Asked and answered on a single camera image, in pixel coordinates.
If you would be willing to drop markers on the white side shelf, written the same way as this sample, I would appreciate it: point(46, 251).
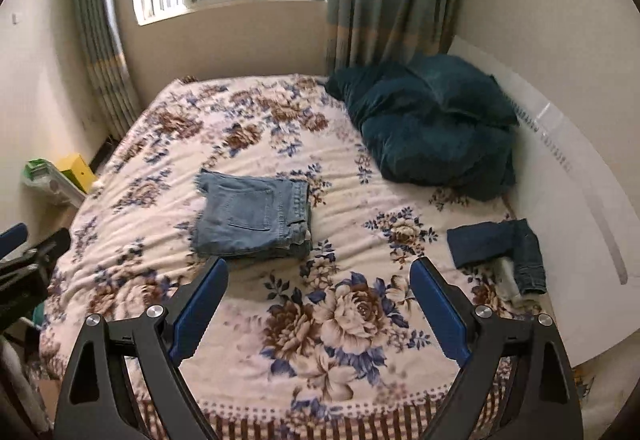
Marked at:
point(50, 190)

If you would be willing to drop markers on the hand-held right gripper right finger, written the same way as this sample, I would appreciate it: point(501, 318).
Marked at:
point(440, 310)

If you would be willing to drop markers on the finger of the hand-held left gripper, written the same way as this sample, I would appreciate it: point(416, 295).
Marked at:
point(15, 240)

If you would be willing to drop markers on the white headboard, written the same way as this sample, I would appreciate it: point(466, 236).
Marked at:
point(560, 200)

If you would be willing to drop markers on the floral printed blanket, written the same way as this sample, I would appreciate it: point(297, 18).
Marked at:
point(280, 220)

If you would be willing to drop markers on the dark blue jeans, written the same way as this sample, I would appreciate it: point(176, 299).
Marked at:
point(487, 245)

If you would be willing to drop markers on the green and white packet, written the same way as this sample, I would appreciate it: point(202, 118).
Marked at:
point(36, 168)

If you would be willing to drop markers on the dark teal pillow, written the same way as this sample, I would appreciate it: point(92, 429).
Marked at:
point(465, 87)

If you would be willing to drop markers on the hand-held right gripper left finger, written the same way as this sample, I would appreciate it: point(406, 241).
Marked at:
point(200, 305)

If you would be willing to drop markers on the light blue jeans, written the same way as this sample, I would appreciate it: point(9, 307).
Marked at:
point(252, 215)

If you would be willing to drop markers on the dark teal quilt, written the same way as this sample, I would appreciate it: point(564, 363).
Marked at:
point(425, 134)

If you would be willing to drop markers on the yellow box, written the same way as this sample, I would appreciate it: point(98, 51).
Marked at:
point(76, 171)

